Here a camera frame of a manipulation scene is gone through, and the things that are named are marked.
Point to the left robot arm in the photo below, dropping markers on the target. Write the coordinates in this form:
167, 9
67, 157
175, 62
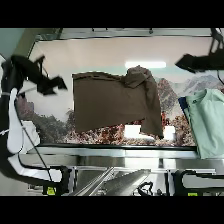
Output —
10, 80

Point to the blue garment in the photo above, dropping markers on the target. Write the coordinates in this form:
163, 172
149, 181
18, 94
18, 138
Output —
182, 105

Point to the pale green T-shirt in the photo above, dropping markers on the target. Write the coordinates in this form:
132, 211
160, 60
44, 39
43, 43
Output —
208, 123

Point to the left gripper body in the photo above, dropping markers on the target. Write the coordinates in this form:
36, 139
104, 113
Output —
51, 86

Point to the brown T-shirt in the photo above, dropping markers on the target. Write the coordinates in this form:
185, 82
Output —
110, 100

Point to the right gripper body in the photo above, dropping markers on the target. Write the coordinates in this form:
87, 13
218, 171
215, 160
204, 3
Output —
196, 63

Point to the white garment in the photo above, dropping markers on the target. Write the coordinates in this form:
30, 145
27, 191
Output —
32, 133

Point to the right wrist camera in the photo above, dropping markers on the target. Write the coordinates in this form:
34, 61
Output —
215, 41

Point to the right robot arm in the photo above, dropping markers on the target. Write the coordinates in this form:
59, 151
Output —
216, 61

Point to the silver frame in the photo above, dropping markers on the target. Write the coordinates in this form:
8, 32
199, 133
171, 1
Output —
116, 153

